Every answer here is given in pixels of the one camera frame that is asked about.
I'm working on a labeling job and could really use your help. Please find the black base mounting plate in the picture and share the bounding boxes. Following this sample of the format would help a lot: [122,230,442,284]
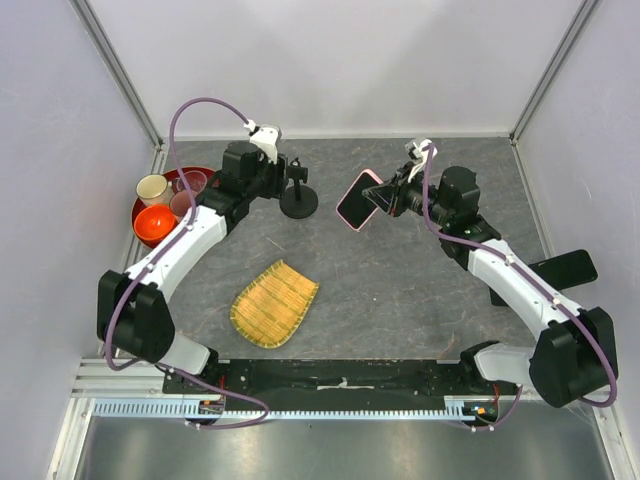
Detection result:
[162,357,521,414]

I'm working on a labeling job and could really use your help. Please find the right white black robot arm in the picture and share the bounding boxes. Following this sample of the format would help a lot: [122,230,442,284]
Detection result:
[362,166,618,408]

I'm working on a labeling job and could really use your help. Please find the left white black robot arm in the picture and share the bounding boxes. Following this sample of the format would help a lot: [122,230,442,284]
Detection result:
[97,140,288,393]

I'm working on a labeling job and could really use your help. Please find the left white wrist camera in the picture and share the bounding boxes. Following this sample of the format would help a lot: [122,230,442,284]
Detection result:
[244,120,282,164]

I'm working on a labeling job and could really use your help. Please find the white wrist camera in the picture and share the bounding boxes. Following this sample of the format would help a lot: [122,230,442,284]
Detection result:
[405,138,437,183]
[244,120,282,164]

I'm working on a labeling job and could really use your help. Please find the orange bowl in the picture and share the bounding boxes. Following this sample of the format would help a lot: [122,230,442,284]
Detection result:
[133,204,177,247]

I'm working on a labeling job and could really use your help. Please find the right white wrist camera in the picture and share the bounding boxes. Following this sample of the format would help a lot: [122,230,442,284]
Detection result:
[405,138,437,183]

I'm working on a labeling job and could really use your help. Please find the small red lidded dish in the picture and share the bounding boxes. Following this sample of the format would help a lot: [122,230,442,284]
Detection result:
[172,170,208,194]

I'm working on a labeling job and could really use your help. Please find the woven bamboo tray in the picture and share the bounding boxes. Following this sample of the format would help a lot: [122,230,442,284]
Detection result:
[230,260,319,349]

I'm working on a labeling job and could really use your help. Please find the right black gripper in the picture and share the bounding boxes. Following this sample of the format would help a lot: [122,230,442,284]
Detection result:
[363,161,453,227]

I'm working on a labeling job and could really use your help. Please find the red round lacquer tray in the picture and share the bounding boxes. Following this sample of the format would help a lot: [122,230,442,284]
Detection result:
[131,170,190,248]

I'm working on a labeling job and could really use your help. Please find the beige cup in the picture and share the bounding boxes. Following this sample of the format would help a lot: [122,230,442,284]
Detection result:
[136,174,172,207]

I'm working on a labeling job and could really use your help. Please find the dark red small saucer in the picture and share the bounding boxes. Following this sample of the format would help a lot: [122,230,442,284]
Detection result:
[169,190,191,217]

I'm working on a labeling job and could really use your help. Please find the black round-base clamp phone stand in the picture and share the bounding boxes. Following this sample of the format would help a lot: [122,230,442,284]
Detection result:
[279,158,319,219]

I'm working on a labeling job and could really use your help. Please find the black smartphone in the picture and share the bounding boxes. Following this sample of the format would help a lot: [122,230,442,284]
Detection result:
[529,249,598,290]

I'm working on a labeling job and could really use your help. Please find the pink case smartphone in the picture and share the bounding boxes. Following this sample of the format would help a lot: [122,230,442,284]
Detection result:
[336,169,382,232]

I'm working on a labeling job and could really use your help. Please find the slotted cable duct rail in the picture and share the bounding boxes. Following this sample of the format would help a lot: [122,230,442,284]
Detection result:
[93,390,496,420]

